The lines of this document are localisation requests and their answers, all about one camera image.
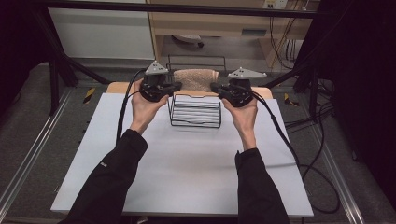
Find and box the right hand-held gripper black cable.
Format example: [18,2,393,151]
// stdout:
[251,91,341,216]

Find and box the beige terry towel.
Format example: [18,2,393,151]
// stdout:
[173,68,220,93]

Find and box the black hanging cable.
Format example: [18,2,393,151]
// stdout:
[268,17,297,71]

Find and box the white power strip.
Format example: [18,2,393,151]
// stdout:
[262,0,290,10]

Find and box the white cabinet panel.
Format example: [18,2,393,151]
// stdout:
[48,7,156,61]

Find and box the left hand-held gripper black cable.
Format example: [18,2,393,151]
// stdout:
[115,68,148,146]

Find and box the light wooden desk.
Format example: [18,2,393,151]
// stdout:
[146,0,321,68]

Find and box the black wire basket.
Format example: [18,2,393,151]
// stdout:
[167,54,227,129]

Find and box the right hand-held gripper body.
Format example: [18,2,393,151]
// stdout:
[225,66,268,108]

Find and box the black floor cable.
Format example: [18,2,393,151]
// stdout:
[284,102,336,131]

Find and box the black metal stand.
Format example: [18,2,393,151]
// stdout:
[263,55,322,123]
[31,12,110,117]

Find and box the black metal crossbar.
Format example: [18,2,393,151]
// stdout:
[31,0,329,19]

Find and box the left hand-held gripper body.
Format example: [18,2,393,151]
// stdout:
[138,60,171,103]

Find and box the grey chair base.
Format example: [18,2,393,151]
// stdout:
[170,34,205,49]

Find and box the yellow black floor tape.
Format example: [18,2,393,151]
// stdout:
[283,92,299,107]
[82,87,96,105]

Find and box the person's left hand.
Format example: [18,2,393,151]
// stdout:
[129,79,171,135]

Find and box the aluminium floor rail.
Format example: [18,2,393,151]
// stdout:
[310,123,366,224]
[0,88,75,217]

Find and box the person's right hand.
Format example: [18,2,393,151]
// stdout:
[220,96,260,152]

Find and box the hand-held gripper black cable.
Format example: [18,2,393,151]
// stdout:
[115,68,148,146]
[251,91,341,216]

